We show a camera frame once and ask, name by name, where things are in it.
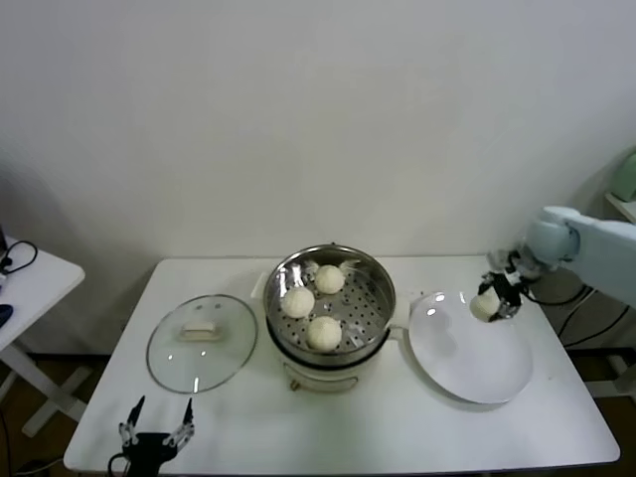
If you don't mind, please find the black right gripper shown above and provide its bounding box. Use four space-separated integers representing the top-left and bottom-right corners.
476 271 524 323

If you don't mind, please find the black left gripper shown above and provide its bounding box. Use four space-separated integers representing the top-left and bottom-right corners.
116 395 195 477

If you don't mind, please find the white steamed baozi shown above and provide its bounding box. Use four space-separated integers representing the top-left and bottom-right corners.
469 291 501 322
314 264 346 295
305 316 343 352
281 287 316 319

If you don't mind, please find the perforated steel steamer basket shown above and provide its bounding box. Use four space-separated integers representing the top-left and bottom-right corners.
262 242 398 364

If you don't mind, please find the round white plate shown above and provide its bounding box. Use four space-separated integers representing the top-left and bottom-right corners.
406 290 535 404

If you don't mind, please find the round glass pot lid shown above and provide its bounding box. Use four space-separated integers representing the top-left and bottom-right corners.
145 294 259 396

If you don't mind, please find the cream electric cooking pot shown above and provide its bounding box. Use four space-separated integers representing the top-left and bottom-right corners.
250 270 413 394

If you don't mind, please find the white folding side table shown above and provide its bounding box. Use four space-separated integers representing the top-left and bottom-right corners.
0 241 86 438

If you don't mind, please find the black power cable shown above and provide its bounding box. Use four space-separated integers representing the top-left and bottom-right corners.
556 285 636 352

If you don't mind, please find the thin black looped cable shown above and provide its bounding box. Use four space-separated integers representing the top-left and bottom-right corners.
0 240 40 275

